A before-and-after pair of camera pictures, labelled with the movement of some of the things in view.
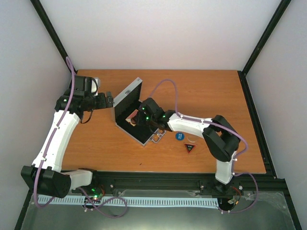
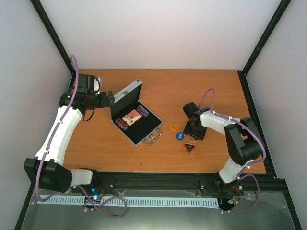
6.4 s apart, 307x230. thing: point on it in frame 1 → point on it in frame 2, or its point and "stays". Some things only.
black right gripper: (139, 120) → (200, 136)
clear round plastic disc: (191, 139) stays
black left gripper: (103, 103) stays
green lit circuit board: (96, 194) stays
